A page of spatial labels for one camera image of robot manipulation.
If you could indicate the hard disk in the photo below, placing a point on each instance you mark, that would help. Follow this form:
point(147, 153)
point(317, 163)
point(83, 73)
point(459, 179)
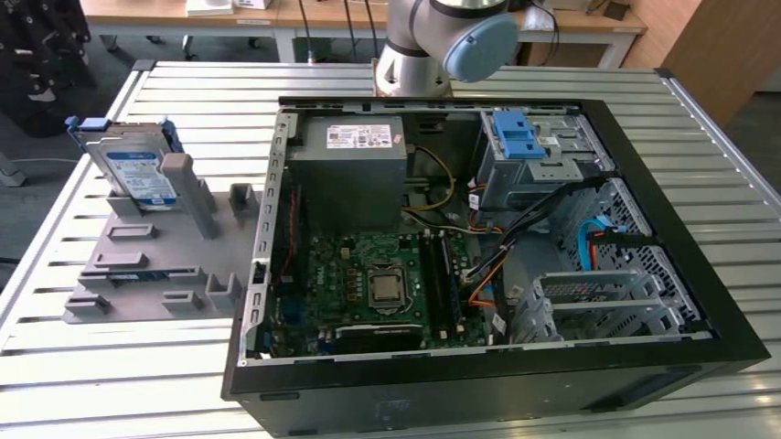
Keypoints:
point(137, 174)

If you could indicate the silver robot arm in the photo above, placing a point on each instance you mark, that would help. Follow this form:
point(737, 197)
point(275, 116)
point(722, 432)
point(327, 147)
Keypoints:
point(420, 46)

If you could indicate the metal disk bay cage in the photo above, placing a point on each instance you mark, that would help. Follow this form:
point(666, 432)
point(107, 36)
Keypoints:
point(598, 304)

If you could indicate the white stand foot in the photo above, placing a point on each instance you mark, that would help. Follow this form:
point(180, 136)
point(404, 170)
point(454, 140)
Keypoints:
point(9, 171)

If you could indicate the white box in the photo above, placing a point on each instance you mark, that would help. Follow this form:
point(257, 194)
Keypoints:
point(209, 7)
point(252, 3)

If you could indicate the grey parts rack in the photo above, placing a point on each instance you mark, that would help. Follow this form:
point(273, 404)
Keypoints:
point(152, 256)

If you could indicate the green RAM stick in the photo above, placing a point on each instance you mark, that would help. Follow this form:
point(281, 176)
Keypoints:
point(137, 275)

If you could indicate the grey power supply unit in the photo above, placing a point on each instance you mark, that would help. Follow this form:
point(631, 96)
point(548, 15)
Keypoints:
point(347, 192)

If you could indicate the green motherboard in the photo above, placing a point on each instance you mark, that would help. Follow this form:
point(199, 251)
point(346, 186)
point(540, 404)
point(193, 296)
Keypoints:
point(342, 274)

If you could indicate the CPU socket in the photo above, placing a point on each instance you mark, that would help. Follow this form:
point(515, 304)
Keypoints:
point(387, 267)

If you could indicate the silver CPU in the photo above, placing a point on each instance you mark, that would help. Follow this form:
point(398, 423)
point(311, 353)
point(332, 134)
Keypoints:
point(386, 289)

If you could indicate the blue plastic latch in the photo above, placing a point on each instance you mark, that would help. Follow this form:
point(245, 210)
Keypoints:
point(515, 137)

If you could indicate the black RAM slot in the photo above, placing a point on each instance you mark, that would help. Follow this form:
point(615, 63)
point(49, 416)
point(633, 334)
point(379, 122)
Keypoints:
point(443, 274)
point(430, 283)

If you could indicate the black graphics card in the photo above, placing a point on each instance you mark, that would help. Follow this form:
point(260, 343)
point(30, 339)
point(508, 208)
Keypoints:
point(378, 337)

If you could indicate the metal optical drive cage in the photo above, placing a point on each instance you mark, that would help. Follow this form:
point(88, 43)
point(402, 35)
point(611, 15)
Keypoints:
point(524, 183)

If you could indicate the black PC case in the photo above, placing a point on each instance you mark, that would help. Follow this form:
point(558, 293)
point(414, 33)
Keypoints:
point(427, 393)

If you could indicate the wooden cabinet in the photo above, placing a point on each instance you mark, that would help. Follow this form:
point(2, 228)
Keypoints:
point(719, 55)

